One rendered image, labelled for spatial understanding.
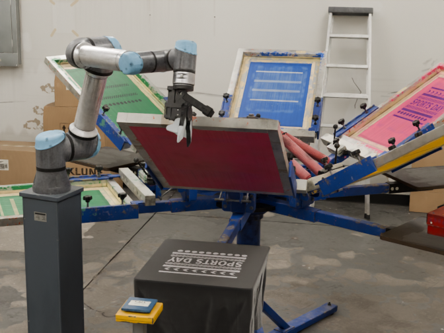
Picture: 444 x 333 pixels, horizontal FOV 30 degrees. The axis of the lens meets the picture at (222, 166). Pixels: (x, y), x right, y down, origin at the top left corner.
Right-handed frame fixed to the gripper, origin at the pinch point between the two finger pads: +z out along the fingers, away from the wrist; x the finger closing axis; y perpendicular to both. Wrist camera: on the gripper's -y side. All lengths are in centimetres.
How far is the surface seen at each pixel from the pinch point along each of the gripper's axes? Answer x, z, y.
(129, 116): -14.9, -10.5, 24.7
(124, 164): -194, -3, 79
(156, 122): -14.4, -8.8, 14.4
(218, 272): -40, 44, -7
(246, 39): -456, -136, 55
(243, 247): -70, 35, -12
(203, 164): -55, 3, 5
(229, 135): -21.4, -6.4, -11.2
